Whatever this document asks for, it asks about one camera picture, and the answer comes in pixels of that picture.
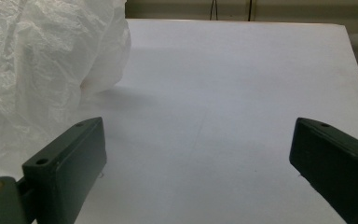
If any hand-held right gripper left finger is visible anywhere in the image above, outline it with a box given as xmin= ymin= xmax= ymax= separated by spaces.
xmin=21 ymin=117 xmax=108 ymax=224

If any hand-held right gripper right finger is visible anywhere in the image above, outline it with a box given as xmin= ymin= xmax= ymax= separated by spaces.
xmin=289 ymin=117 xmax=358 ymax=224

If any white translucent plastic bag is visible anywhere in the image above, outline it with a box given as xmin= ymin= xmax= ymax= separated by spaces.
xmin=0 ymin=0 xmax=132 ymax=185

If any pale grey table mat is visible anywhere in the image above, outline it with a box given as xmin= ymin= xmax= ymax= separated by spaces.
xmin=0 ymin=18 xmax=358 ymax=224

